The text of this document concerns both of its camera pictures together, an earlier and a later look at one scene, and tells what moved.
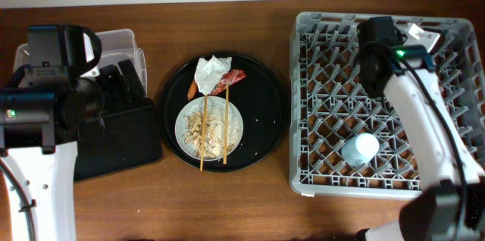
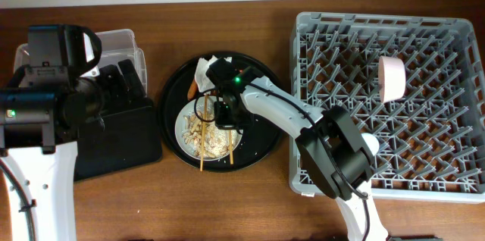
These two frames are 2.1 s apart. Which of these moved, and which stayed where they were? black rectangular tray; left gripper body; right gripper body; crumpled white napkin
Moved: right gripper body
Stayed: left gripper body; crumpled white napkin; black rectangular tray
